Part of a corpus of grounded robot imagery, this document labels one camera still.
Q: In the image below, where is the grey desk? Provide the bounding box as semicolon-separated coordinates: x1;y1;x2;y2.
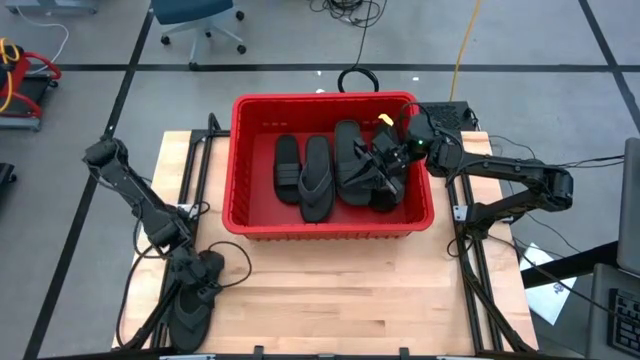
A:
583;262;640;360

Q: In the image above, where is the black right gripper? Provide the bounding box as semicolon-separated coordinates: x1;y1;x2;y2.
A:
349;137;424;201

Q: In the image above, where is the white paper sheet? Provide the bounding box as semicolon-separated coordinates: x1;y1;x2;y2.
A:
519;242;577;326

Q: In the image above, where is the black caster base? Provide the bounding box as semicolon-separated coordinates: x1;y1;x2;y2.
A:
0;162;18;199

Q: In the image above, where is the blue-grey office chair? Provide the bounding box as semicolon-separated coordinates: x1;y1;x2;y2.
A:
149;0;248;70

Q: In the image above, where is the yellow floor cable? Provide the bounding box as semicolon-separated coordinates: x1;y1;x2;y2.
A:
447;0;484;103

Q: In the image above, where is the red plastic bin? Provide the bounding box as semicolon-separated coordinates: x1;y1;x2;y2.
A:
222;90;436;242

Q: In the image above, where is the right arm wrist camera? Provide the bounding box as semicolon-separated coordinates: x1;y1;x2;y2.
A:
372;130;401;150

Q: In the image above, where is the black keyboard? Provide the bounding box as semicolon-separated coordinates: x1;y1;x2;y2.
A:
606;288;640;359

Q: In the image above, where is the red frame cart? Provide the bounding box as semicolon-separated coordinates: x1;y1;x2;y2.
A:
0;38;63;133

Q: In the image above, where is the black floor cable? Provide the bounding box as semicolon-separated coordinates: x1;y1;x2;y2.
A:
115;232;169;349

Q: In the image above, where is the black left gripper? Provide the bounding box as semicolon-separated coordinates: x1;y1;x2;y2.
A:
184;277;224;315

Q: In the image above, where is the white floor cable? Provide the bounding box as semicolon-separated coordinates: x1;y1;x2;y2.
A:
13;5;71;76

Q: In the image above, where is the black aluminium table frame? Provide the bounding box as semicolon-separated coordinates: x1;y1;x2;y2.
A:
434;128;539;354
119;112;232;351

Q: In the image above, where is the grey monitor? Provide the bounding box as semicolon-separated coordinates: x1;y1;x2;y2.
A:
616;137;640;277

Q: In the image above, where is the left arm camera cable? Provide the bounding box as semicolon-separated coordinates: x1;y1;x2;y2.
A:
206;240;253;290

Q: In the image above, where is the grey desk foot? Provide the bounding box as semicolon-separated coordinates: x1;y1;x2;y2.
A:
3;0;100;16

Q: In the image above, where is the black flip flop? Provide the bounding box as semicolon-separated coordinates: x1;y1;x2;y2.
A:
167;279;217;354
297;135;337;224

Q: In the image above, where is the yellow cable at cart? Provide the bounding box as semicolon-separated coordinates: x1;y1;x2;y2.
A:
0;38;24;114

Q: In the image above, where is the black cable bundle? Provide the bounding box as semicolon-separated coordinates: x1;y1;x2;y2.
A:
308;0;389;29

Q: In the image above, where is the black coiled cable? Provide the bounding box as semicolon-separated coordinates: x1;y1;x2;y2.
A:
337;66;380;94

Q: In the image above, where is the black beam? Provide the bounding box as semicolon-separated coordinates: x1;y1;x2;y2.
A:
519;240;621;290

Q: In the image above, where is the black strap slide sandal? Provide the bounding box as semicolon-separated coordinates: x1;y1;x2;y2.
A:
369;123;407;214
333;119;372;207
273;134;304;206

